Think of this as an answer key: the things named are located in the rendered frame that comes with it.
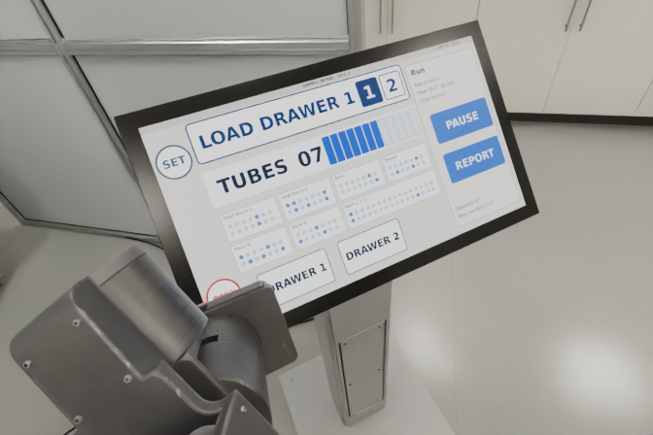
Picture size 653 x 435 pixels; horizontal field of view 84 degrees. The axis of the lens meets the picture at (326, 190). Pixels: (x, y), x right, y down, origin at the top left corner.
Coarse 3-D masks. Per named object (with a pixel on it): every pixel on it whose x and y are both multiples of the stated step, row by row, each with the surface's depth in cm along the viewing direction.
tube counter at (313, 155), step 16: (400, 112) 50; (352, 128) 48; (368, 128) 49; (384, 128) 49; (400, 128) 50; (416, 128) 51; (304, 144) 46; (320, 144) 47; (336, 144) 48; (352, 144) 48; (368, 144) 49; (384, 144) 49; (304, 160) 46; (320, 160) 47; (336, 160) 47; (304, 176) 46
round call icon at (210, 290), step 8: (216, 280) 43; (224, 280) 43; (232, 280) 44; (200, 288) 43; (208, 288) 43; (216, 288) 43; (224, 288) 43; (232, 288) 44; (208, 296) 43; (216, 296) 43
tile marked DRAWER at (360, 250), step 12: (372, 228) 48; (384, 228) 49; (396, 228) 49; (348, 240) 47; (360, 240) 48; (372, 240) 48; (384, 240) 49; (396, 240) 49; (348, 252) 47; (360, 252) 48; (372, 252) 48; (384, 252) 49; (396, 252) 49; (348, 264) 47; (360, 264) 48; (372, 264) 48
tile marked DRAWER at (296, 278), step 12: (312, 252) 46; (324, 252) 47; (288, 264) 45; (300, 264) 46; (312, 264) 46; (324, 264) 47; (264, 276) 45; (276, 276) 45; (288, 276) 45; (300, 276) 46; (312, 276) 46; (324, 276) 46; (276, 288) 45; (288, 288) 45; (300, 288) 46; (312, 288) 46; (288, 300) 45
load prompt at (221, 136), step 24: (384, 72) 50; (288, 96) 46; (312, 96) 47; (336, 96) 48; (360, 96) 49; (384, 96) 50; (408, 96) 50; (216, 120) 44; (240, 120) 44; (264, 120) 45; (288, 120) 46; (312, 120) 47; (336, 120) 48; (192, 144) 43; (216, 144) 44; (240, 144) 44; (264, 144) 45
